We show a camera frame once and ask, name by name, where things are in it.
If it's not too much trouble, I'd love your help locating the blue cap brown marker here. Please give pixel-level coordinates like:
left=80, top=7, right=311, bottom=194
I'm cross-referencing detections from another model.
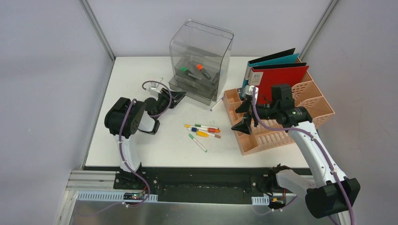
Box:
left=186, top=127, right=221, bottom=139

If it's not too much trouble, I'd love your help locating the clear drawer organizer box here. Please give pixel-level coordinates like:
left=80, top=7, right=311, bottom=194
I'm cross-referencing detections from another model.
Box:
left=169, top=19, right=234, bottom=106

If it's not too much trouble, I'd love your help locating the teal cap marker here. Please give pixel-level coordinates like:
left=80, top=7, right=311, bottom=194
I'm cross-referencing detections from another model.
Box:
left=195, top=124, right=219, bottom=129

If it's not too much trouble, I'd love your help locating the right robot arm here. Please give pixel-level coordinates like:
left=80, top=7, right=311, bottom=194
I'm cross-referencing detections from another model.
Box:
left=231, top=84, right=360, bottom=225

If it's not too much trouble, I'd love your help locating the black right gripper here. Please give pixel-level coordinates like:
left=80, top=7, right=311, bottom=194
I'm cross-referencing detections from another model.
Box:
left=231, top=98, right=279, bottom=135

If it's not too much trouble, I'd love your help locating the aluminium frame rail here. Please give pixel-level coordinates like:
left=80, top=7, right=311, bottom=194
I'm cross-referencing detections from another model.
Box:
left=67, top=167, right=273, bottom=195

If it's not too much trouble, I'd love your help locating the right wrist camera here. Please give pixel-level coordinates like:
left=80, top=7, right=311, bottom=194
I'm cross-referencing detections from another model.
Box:
left=241, top=85, right=259, bottom=98

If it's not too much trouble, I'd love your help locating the orange tip black highlighter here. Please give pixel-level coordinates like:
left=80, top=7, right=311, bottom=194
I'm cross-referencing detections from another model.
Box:
left=196, top=64, right=211, bottom=80

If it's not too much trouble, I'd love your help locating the green cap marker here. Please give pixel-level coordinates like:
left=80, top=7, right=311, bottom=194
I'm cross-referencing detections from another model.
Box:
left=189, top=134, right=207, bottom=152

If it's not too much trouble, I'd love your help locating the green tip black highlighter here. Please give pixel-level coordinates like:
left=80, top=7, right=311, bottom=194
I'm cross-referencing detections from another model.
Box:
left=180, top=67, right=201, bottom=80

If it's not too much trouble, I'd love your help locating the teal notebook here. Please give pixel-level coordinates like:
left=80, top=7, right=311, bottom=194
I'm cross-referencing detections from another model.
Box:
left=242, top=48, right=299, bottom=91

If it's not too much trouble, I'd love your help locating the left circuit board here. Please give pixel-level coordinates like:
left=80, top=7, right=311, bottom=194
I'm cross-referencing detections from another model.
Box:
left=123, top=192, right=145, bottom=201

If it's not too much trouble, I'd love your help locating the red notebook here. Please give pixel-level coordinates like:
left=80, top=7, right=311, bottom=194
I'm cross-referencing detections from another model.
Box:
left=248, top=63, right=309, bottom=104

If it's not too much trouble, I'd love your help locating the purple cap marker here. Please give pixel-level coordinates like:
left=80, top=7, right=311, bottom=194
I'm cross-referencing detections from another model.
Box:
left=210, top=98, right=223, bottom=112

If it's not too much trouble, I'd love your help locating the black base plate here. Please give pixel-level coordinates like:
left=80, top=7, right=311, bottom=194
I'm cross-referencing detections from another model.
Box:
left=113, top=167, right=288, bottom=204

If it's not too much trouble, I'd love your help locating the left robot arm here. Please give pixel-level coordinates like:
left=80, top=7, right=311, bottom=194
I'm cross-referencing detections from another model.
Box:
left=104, top=88, right=186, bottom=190

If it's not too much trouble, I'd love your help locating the orange cap marker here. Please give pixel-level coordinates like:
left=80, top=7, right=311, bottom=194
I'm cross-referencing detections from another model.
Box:
left=207, top=127, right=220, bottom=133

